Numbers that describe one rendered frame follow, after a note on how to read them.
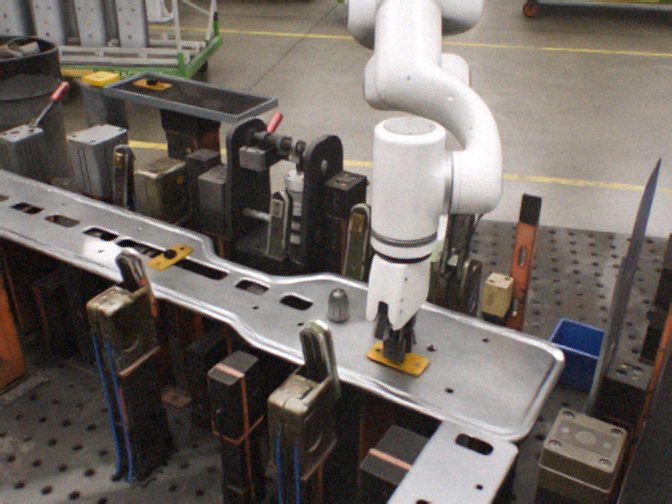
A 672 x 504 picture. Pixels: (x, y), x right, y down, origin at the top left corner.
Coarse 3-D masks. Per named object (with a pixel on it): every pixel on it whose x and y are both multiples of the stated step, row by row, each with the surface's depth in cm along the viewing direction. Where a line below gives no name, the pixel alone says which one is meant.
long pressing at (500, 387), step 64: (0, 192) 150; (64, 192) 149; (64, 256) 128; (192, 256) 128; (256, 320) 111; (320, 320) 111; (448, 320) 111; (384, 384) 98; (448, 384) 98; (512, 384) 98
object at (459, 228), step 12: (456, 216) 111; (468, 216) 109; (456, 228) 112; (468, 228) 110; (456, 240) 112; (468, 240) 111; (444, 252) 113; (468, 252) 113; (444, 264) 113; (456, 276) 113
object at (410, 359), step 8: (376, 344) 105; (368, 352) 103; (376, 352) 103; (384, 360) 102; (392, 360) 102; (408, 360) 102; (416, 360) 102; (424, 360) 102; (400, 368) 101; (408, 368) 100; (416, 368) 100
